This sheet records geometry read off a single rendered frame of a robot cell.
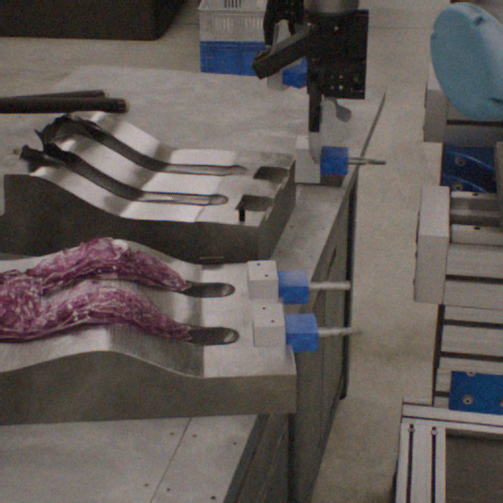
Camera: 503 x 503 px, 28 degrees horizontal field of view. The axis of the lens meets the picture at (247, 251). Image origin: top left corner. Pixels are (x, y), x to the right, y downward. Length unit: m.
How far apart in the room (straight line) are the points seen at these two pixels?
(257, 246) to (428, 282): 0.31
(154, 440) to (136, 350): 0.10
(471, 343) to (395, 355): 1.50
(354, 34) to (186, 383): 0.54
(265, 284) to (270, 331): 0.11
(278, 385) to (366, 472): 1.20
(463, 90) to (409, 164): 2.83
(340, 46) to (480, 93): 0.44
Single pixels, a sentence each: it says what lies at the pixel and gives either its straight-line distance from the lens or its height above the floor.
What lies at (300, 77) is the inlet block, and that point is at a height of 0.94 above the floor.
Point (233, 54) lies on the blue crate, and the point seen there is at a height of 0.16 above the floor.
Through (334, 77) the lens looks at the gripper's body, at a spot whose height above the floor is 1.06.
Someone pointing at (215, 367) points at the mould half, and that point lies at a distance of 1.13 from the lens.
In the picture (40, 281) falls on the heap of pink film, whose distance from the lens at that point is 1.25.
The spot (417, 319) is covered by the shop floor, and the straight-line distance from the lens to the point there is 2.85.
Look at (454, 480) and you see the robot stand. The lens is 2.00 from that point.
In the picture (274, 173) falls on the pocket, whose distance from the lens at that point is 1.55.
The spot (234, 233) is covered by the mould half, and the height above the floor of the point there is 0.88.
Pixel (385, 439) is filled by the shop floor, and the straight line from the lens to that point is 2.41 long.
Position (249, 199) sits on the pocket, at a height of 0.88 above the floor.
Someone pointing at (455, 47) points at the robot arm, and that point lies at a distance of 1.01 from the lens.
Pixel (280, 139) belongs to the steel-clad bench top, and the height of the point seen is 0.80.
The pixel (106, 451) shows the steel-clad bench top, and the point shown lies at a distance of 1.12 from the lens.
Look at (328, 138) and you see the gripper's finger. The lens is 1.41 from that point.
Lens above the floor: 1.50
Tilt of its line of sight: 28 degrees down
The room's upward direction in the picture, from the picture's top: 1 degrees counter-clockwise
